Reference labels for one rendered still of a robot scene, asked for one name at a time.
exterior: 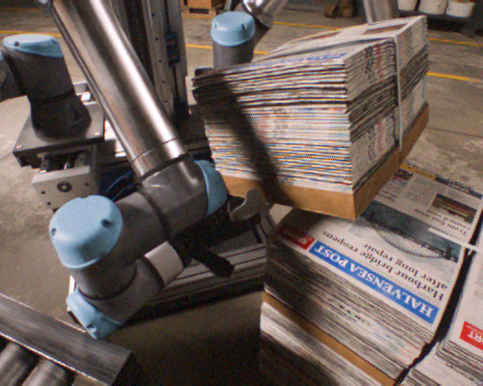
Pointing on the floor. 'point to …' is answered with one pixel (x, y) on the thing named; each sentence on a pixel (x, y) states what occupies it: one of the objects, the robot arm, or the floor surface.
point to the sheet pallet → (202, 6)
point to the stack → (388, 288)
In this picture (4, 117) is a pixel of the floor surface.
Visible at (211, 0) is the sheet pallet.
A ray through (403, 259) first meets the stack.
